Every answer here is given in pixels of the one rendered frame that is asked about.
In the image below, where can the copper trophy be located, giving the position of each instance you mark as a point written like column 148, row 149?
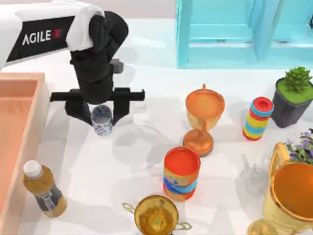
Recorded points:
column 203, row 117

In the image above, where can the stack of coloured rings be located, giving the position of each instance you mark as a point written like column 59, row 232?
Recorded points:
column 256, row 120

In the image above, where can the salmon-coloured shallow box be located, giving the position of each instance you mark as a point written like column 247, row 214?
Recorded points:
column 17, row 137

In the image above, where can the blue and white cup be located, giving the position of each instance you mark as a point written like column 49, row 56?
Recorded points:
column 102, row 122

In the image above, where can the red can with blue band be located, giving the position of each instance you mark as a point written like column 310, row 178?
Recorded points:
column 181, row 173

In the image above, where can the green plant in grey pot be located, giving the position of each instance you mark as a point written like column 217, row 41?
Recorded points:
column 291, row 102

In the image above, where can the light blue rack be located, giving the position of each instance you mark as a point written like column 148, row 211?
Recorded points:
column 242, row 31

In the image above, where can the large gold trophy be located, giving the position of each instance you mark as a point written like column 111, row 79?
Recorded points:
column 283, row 195

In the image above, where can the amber bottle with white cap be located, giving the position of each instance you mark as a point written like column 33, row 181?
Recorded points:
column 44, row 188

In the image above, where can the purple flowering plant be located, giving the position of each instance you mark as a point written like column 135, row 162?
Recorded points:
column 302, row 148

